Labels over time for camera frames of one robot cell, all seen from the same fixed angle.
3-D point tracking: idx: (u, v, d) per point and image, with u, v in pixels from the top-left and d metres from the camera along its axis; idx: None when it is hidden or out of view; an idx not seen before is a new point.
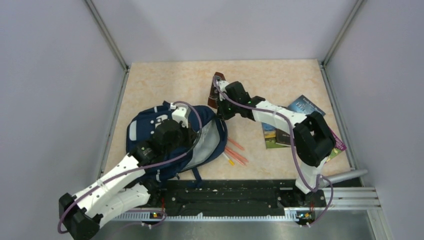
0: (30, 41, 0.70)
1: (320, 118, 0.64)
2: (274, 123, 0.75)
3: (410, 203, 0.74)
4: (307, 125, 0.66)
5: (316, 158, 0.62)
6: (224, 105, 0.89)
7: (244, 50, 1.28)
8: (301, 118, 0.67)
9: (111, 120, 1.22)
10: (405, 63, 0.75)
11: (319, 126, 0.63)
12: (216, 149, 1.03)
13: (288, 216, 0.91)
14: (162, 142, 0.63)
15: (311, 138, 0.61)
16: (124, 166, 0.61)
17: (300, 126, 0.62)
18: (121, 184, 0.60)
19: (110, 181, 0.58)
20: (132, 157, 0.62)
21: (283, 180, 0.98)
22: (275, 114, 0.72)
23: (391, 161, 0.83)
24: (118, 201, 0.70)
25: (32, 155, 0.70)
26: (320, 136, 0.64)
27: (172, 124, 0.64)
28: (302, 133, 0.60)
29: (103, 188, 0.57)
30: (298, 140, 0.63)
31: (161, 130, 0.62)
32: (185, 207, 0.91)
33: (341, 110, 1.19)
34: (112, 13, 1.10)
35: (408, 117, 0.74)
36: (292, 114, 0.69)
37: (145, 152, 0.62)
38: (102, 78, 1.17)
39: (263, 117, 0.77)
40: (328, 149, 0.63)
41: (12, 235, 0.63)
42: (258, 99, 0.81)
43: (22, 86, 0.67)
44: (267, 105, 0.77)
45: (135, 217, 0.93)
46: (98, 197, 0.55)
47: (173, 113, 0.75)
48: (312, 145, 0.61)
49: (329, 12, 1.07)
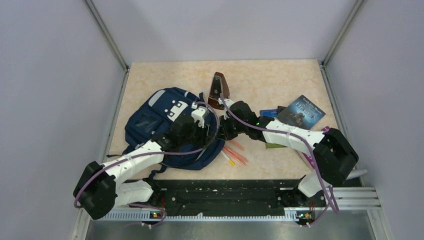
0: (29, 41, 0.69)
1: (338, 134, 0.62)
2: (288, 144, 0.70)
3: (410, 204, 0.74)
4: (326, 142, 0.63)
5: (342, 178, 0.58)
6: (228, 124, 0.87)
7: (244, 50, 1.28)
8: (319, 138, 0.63)
9: (111, 120, 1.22)
10: (404, 62, 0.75)
11: (341, 144, 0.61)
12: (194, 164, 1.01)
13: (288, 216, 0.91)
14: (179, 134, 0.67)
15: (335, 159, 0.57)
16: (148, 147, 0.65)
17: (320, 148, 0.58)
18: (144, 163, 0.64)
19: (138, 156, 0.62)
20: (154, 143, 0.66)
21: (283, 180, 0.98)
22: (290, 135, 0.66)
23: (391, 161, 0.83)
24: (127, 188, 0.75)
25: (32, 155, 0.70)
26: (341, 153, 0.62)
27: (189, 119, 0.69)
28: (324, 154, 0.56)
29: (130, 162, 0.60)
30: (320, 162, 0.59)
31: (178, 123, 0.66)
32: (185, 207, 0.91)
33: (340, 111, 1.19)
34: (112, 13, 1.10)
35: (407, 117, 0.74)
36: (307, 134, 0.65)
37: (165, 142, 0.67)
38: (102, 78, 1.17)
39: (276, 138, 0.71)
40: (353, 166, 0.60)
41: (12, 235, 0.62)
42: (268, 118, 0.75)
43: (21, 86, 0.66)
44: (279, 125, 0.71)
45: (134, 217, 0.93)
46: (126, 169, 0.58)
47: (192, 112, 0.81)
48: (338, 166, 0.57)
49: (329, 12, 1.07)
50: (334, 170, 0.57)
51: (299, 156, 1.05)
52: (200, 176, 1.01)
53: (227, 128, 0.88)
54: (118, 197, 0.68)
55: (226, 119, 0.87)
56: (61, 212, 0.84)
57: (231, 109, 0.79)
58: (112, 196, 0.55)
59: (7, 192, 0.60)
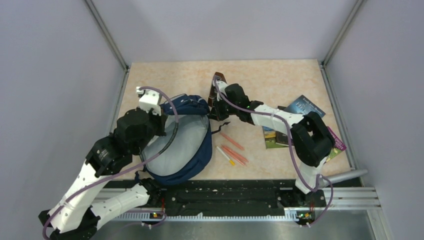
0: (28, 41, 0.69)
1: (316, 116, 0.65)
2: (273, 125, 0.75)
3: (410, 204, 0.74)
4: (305, 125, 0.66)
5: (316, 158, 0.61)
6: (221, 106, 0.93)
7: (244, 50, 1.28)
8: (298, 119, 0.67)
9: (111, 120, 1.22)
10: (404, 62, 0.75)
11: (317, 126, 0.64)
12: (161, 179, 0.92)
13: (288, 216, 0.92)
14: (126, 139, 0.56)
15: (309, 138, 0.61)
16: (84, 177, 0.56)
17: (297, 127, 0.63)
18: (88, 195, 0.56)
19: (71, 200, 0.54)
20: (89, 165, 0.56)
21: (283, 180, 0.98)
22: (273, 117, 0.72)
23: (391, 161, 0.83)
24: (116, 202, 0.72)
25: (32, 154, 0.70)
26: (319, 137, 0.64)
27: (137, 119, 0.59)
28: (299, 132, 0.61)
29: (68, 207, 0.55)
30: (296, 141, 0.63)
31: (123, 125, 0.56)
32: (184, 207, 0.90)
33: (341, 111, 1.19)
34: (112, 13, 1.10)
35: (408, 116, 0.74)
36: (289, 116, 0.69)
37: (103, 154, 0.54)
38: (102, 78, 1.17)
39: (262, 119, 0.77)
40: (329, 149, 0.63)
41: (12, 235, 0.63)
42: (257, 103, 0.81)
43: (22, 85, 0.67)
44: (266, 108, 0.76)
45: (135, 217, 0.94)
46: (66, 216, 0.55)
47: (141, 101, 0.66)
48: (311, 145, 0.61)
49: (329, 12, 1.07)
50: (307, 148, 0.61)
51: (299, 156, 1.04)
52: (200, 176, 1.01)
53: (220, 109, 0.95)
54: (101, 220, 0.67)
55: (218, 100, 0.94)
56: None
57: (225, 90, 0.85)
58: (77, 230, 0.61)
59: (6, 192, 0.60)
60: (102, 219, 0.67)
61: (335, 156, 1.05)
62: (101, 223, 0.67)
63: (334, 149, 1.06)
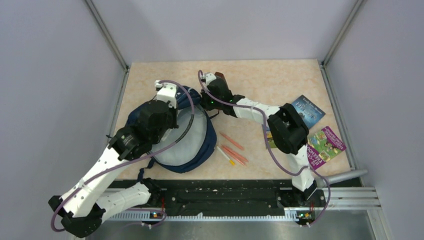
0: (28, 42, 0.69)
1: (291, 107, 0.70)
2: (253, 117, 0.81)
3: (410, 204, 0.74)
4: (281, 116, 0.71)
5: (292, 146, 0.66)
6: (207, 98, 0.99)
7: (244, 50, 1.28)
8: (276, 110, 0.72)
9: (111, 120, 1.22)
10: (404, 62, 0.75)
11: (291, 116, 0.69)
12: (176, 168, 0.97)
13: (288, 216, 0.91)
14: (148, 127, 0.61)
15: (284, 128, 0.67)
16: (105, 161, 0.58)
17: (274, 118, 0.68)
18: (107, 179, 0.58)
19: (91, 181, 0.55)
20: (112, 150, 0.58)
21: (283, 180, 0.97)
22: (253, 109, 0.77)
23: (391, 161, 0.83)
24: (120, 198, 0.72)
25: (32, 155, 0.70)
26: (293, 126, 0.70)
27: (159, 107, 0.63)
28: (274, 122, 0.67)
29: (86, 189, 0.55)
30: (273, 131, 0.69)
31: (147, 114, 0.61)
32: (184, 207, 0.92)
33: (341, 111, 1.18)
34: (112, 13, 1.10)
35: (408, 116, 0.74)
36: (267, 108, 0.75)
37: (127, 141, 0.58)
38: (102, 78, 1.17)
39: (244, 112, 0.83)
40: (303, 137, 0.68)
41: (12, 234, 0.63)
42: (239, 97, 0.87)
43: (22, 86, 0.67)
44: (247, 102, 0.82)
45: (134, 217, 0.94)
46: (82, 199, 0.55)
47: (158, 93, 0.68)
48: (287, 135, 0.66)
49: (329, 12, 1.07)
50: (283, 137, 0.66)
51: None
52: (200, 176, 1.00)
53: (207, 100, 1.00)
54: (107, 213, 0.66)
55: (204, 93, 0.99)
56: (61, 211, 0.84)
57: (209, 86, 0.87)
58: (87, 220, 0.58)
59: (7, 191, 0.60)
60: (107, 212, 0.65)
61: (335, 155, 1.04)
62: (106, 216, 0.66)
63: (334, 149, 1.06)
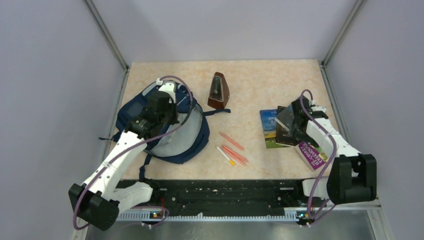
0: (28, 42, 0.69)
1: (373, 164, 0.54)
2: (322, 142, 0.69)
3: (411, 206, 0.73)
4: (355, 163, 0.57)
5: (343, 199, 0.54)
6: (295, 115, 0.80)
7: (244, 50, 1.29)
8: (352, 153, 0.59)
9: (111, 121, 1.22)
10: (405, 62, 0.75)
11: (366, 173, 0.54)
12: (175, 159, 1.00)
13: (288, 216, 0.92)
14: (156, 111, 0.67)
15: (349, 178, 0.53)
16: (125, 141, 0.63)
17: (344, 159, 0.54)
18: (127, 160, 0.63)
19: (116, 159, 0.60)
20: (129, 132, 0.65)
21: (283, 180, 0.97)
22: (327, 136, 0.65)
23: (390, 161, 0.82)
24: (127, 193, 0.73)
25: (32, 155, 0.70)
26: (361, 182, 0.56)
27: (163, 94, 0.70)
28: (342, 166, 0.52)
29: (111, 169, 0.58)
30: (333, 172, 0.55)
31: (154, 99, 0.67)
32: (184, 207, 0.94)
33: (340, 111, 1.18)
34: (111, 13, 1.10)
35: (408, 116, 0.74)
36: (343, 145, 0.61)
37: (141, 125, 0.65)
38: (102, 78, 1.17)
39: (315, 132, 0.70)
40: (363, 199, 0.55)
41: (12, 235, 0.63)
42: (321, 113, 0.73)
43: (21, 86, 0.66)
44: (326, 123, 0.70)
45: (135, 217, 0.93)
46: (109, 178, 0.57)
47: (160, 88, 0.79)
48: (345, 186, 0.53)
49: (329, 12, 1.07)
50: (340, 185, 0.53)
51: (299, 156, 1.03)
52: (200, 176, 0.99)
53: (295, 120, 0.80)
54: (121, 204, 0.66)
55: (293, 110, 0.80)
56: (61, 212, 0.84)
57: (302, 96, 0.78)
58: (112, 208, 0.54)
59: (6, 192, 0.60)
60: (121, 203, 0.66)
61: None
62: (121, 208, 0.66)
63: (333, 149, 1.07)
